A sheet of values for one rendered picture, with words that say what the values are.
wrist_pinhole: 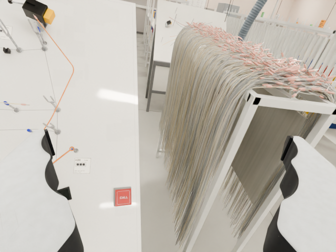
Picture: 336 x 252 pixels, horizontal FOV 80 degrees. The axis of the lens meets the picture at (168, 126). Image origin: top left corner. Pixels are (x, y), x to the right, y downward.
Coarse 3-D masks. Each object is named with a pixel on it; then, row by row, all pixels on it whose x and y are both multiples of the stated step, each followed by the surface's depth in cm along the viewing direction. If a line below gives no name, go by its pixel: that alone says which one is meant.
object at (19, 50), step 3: (0, 21) 53; (3, 24) 54; (0, 27) 53; (3, 30) 54; (6, 30) 56; (6, 33) 56; (9, 36) 58; (12, 39) 59; (15, 45) 62; (18, 48) 64; (21, 48) 65; (18, 51) 65; (21, 51) 65
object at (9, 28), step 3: (0, 24) 64; (3, 27) 65; (6, 27) 65; (9, 27) 65; (0, 30) 64; (9, 30) 65; (0, 33) 64; (3, 33) 64; (9, 33) 65; (0, 36) 64; (3, 36) 64; (6, 36) 64; (6, 39) 64; (9, 39) 65
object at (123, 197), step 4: (124, 188) 65; (128, 188) 65; (116, 192) 64; (120, 192) 64; (124, 192) 64; (128, 192) 65; (116, 196) 63; (120, 196) 64; (124, 196) 64; (128, 196) 64; (116, 200) 63; (120, 200) 63; (124, 200) 64; (128, 200) 64; (116, 204) 63; (120, 204) 63; (124, 204) 64; (128, 204) 64
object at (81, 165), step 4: (76, 160) 65; (80, 160) 65; (84, 160) 65; (88, 160) 66; (76, 164) 64; (80, 164) 65; (84, 164) 65; (88, 164) 65; (76, 168) 64; (80, 168) 64; (84, 168) 65; (88, 168) 65; (76, 172) 64; (80, 172) 64; (84, 172) 65; (88, 172) 65
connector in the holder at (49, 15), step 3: (48, 9) 62; (51, 9) 62; (45, 12) 62; (48, 12) 62; (51, 12) 62; (45, 15) 61; (48, 15) 62; (51, 15) 62; (54, 15) 64; (45, 18) 62; (48, 18) 62; (51, 18) 63; (45, 21) 63; (48, 21) 63; (51, 21) 64
